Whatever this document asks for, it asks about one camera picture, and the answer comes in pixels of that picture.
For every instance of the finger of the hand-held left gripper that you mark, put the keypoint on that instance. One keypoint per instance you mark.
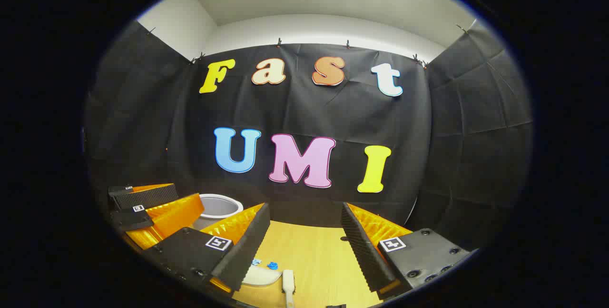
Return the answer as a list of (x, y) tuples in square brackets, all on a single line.
[(142, 198), (131, 220)]

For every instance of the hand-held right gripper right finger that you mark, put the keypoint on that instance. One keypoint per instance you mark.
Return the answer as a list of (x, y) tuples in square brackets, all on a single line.
[(361, 255)]

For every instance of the black backdrop cloth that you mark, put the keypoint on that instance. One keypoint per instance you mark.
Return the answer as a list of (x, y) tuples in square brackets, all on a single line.
[(333, 117)]

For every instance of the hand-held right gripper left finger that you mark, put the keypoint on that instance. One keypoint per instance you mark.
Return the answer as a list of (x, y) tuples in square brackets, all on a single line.
[(247, 251)]

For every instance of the white garbage bin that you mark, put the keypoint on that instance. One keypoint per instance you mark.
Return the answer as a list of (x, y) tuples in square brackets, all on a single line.
[(223, 205)]

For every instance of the white dustpan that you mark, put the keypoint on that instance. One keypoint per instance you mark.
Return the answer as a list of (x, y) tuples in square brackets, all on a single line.
[(261, 277)]

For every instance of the wooden desktop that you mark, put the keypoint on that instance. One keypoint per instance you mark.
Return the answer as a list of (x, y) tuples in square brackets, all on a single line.
[(314, 255)]

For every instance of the small white broom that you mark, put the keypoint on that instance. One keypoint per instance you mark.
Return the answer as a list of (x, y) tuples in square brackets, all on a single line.
[(288, 282)]

